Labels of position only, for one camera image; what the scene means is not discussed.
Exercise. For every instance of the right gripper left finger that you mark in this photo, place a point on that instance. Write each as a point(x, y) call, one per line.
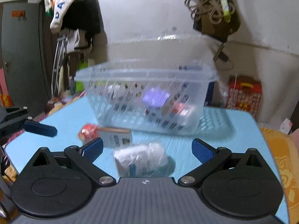
point(82, 158)

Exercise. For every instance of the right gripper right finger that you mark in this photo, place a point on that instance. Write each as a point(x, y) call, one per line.
point(211, 160)

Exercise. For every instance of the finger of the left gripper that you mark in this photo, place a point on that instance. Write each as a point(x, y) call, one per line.
point(39, 129)

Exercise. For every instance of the red snack packet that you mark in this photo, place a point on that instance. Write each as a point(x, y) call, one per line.
point(88, 133)

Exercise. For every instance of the Kent cigarette box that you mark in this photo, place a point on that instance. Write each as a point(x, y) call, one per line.
point(114, 137)

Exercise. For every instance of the white bottle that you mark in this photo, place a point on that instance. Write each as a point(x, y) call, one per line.
point(140, 159)

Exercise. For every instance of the grey metal door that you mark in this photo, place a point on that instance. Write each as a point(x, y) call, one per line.
point(21, 53)

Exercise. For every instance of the red patterned gift box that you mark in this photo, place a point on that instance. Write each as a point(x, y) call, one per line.
point(244, 93)

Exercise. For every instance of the clear plastic basket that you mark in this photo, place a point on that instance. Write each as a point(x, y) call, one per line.
point(119, 86)

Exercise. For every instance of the orange floral blanket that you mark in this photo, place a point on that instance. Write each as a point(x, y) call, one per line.
point(284, 149)

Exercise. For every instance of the small white box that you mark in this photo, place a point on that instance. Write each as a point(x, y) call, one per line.
point(286, 126)

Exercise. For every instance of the purple item in basket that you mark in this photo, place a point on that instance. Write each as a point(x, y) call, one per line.
point(155, 97)

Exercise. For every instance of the green paper bag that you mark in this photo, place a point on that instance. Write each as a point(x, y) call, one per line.
point(86, 77)

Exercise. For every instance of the metal crutches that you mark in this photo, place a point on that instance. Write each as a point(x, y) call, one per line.
point(60, 54)

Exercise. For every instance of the black power adapter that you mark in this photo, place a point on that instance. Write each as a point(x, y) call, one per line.
point(219, 54)

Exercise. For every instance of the black hanging garment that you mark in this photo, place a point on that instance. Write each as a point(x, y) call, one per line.
point(83, 15)

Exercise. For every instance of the brown hanging bag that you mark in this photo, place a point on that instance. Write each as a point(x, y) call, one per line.
point(209, 19)

